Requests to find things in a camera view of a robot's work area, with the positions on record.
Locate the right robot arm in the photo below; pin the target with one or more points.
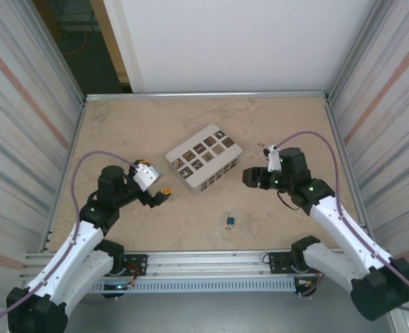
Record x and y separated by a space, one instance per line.
346 236

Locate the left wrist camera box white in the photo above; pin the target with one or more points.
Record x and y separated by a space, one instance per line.
145 177

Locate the white box with brown pictures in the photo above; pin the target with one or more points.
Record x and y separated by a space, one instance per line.
204 163

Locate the slanted aluminium frame post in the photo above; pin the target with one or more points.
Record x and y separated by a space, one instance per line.
73 83
357 52

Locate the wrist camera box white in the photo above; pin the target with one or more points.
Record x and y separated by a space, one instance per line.
273 160
145 177

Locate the small blue padlock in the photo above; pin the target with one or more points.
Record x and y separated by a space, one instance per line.
230 220

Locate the aluminium table edge rail short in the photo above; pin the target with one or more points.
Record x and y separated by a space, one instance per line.
338 137
75 137

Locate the wide aluminium mounting rail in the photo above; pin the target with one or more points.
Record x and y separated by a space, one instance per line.
208 263

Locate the aluminium table edge rail long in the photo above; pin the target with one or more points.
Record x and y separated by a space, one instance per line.
208 95

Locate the brown wooden door frame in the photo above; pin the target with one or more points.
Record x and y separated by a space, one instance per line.
109 38

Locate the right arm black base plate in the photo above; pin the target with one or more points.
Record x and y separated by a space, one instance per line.
280 260

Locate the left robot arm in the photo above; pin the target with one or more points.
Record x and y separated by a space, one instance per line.
69 256

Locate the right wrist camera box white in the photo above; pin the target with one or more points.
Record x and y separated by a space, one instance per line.
273 160

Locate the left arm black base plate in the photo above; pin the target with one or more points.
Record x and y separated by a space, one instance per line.
137 265

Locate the light wooden post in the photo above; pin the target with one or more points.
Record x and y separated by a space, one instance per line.
53 21

